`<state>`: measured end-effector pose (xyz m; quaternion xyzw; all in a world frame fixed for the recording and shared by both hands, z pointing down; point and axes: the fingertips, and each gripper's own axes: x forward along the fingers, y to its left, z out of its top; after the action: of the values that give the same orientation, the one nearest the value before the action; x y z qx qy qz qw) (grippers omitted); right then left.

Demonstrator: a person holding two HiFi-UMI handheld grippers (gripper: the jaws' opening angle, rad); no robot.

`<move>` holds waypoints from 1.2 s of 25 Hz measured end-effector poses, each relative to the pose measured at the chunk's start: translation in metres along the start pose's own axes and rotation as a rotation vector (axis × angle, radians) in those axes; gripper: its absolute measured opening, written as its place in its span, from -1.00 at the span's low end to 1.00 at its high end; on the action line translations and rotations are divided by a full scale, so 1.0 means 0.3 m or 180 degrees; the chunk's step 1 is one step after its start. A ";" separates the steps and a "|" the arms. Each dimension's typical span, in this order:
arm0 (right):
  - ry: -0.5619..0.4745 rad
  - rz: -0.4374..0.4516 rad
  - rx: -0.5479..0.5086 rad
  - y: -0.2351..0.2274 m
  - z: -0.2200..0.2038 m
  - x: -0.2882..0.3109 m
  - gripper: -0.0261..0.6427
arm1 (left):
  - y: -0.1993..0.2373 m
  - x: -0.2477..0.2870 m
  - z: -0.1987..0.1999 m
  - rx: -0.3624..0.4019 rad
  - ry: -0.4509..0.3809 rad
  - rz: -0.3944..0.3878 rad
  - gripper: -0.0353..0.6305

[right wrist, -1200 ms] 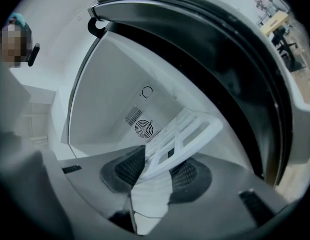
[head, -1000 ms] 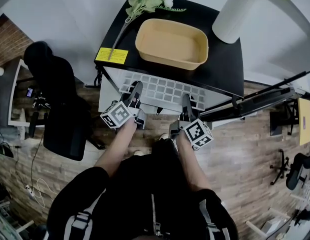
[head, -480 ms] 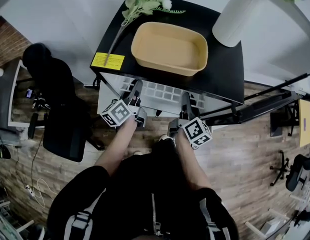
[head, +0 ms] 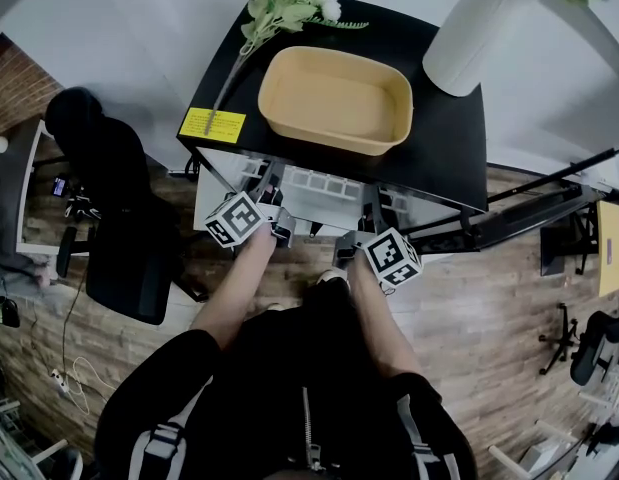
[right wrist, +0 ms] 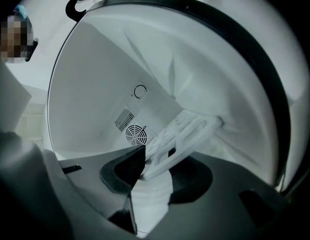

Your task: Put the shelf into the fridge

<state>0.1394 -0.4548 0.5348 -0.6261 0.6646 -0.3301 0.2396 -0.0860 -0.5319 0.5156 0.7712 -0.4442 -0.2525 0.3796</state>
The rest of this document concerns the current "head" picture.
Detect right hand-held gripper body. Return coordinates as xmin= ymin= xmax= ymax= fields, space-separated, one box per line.
xmin=333 ymin=217 xmax=424 ymax=289

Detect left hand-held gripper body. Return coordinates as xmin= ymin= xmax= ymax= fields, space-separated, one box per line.
xmin=204 ymin=182 xmax=296 ymax=249

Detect white grid rack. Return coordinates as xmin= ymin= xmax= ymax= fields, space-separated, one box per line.
xmin=238 ymin=160 xmax=415 ymax=219

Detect black cabinet with white shelf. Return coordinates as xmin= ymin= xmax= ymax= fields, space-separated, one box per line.
xmin=177 ymin=0 xmax=598 ymax=255

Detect person's left forearm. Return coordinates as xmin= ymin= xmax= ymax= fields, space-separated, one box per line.
xmin=188 ymin=227 xmax=278 ymax=352

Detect person's right forearm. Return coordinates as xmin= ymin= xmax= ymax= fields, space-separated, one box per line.
xmin=348 ymin=255 xmax=424 ymax=377

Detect yellow plastic container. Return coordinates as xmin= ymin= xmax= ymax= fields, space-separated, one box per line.
xmin=257 ymin=45 xmax=415 ymax=158

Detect black office chair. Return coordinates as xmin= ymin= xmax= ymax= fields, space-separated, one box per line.
xmin=44 ymin=86 xmax=210 ymax=326

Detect black flat panel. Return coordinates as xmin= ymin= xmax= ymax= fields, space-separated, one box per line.
xmin=539 ymin=214 xmax=566 ymax=277

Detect person's black clothing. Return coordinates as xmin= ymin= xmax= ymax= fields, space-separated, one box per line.
xmin=93 ymin=280 xmax=478 ymax=480

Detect green artificial flowers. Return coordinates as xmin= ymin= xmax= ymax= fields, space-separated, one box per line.
xmin=203 ymin=0 xmax=370 ymax=137

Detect phone on tripod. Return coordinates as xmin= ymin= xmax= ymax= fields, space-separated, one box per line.
xmin=51 ymin=174 xmax=102 ymax=219

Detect white vase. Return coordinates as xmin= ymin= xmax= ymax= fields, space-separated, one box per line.
xmin=421 ymin=0 xmax=543 ymax=99

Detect yellow board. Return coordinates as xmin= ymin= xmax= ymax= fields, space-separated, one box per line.
xmin=595 ymin=199 xmax=619 ymax=299

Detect black swivel chair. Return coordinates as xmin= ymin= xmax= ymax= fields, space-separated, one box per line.
xmin=538 ymin=302 xmax=619 ymax=387

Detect dark-topped white-legged table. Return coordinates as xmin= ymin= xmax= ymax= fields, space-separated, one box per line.
xmin=0 ymin=117 xmax=61 ymax=257

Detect white power strip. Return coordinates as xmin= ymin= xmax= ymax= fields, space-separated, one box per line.
xmin=49 ymin=367 xmax=71 ymax=395

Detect black floor cable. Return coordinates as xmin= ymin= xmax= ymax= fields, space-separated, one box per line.
xmin=61 ymin=266 xmax=88 ymax=370

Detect white floor cable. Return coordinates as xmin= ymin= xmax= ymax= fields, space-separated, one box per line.
xmin=63 ymin=356 xmax=116 ymax=415

